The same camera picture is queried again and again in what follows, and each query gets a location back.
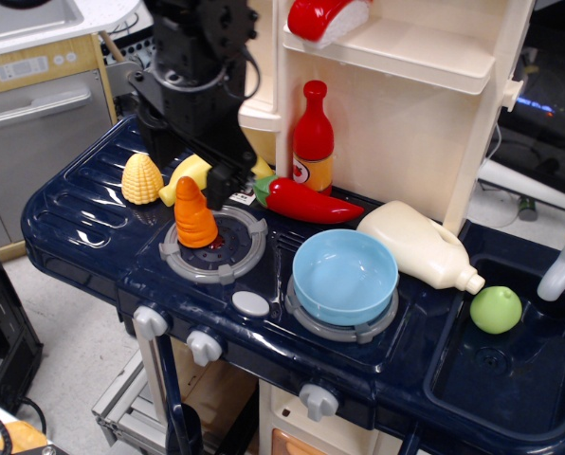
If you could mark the grey middle knob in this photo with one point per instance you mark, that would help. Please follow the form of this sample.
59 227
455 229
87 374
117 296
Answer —
204 348

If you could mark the red toy ketchup bottle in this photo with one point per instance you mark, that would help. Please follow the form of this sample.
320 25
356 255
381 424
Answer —
313 142

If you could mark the grey stove burner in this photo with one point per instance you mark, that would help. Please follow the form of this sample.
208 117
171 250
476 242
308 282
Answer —
238 247
359 334

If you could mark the green toy apple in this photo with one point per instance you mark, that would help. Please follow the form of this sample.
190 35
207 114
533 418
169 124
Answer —
496 309

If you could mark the red toy chili pepper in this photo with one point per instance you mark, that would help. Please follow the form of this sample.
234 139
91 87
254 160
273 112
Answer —
295 201

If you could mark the grey knob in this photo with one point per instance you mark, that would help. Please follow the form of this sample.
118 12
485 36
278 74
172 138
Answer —
149 323
318 401
204 348

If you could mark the aluminium frame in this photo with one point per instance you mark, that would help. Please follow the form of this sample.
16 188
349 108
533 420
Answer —
131 411

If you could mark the navy toy kitchen counter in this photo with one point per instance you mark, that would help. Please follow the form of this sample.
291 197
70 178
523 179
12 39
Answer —
475 365

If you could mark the grey oval button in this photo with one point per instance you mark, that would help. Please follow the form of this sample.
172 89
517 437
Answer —
250 304

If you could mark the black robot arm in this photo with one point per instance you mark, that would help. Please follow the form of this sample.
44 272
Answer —
224 28

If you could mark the yellow toy corn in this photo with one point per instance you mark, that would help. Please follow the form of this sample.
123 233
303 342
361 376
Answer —
141 180

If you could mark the grey right knob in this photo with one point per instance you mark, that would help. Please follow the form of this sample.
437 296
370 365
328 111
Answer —
318 401

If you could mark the grey left knob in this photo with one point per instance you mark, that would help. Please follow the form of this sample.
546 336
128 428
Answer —
149 323

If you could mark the grey left stove burner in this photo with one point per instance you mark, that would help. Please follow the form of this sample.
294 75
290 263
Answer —
238 247

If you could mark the yellow toy banana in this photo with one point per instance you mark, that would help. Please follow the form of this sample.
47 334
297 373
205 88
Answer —
197 169

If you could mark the black computer case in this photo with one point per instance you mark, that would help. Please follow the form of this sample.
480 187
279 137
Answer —
20 348

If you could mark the cream toy detergent bottle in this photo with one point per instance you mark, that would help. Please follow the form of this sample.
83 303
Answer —
422 248

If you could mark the orange toy carrot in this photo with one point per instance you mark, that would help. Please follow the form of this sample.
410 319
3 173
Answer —
195 223

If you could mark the light blue bowl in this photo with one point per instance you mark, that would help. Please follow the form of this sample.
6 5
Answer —
344 277

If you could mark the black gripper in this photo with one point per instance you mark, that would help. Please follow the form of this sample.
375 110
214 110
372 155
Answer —
218 138

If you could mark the white toy sink counter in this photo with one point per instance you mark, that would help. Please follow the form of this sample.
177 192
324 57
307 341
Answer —
59 20

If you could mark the grey right stove burner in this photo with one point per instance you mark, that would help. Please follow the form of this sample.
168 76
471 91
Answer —
359 334

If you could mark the cream toy kitchen shelf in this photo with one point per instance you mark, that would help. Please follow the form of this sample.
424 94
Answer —
413 96

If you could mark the grey toy dishwasher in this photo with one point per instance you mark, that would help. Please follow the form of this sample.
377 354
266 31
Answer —
55 101

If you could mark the red and white toy sushi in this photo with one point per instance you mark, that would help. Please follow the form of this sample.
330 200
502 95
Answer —
320 23

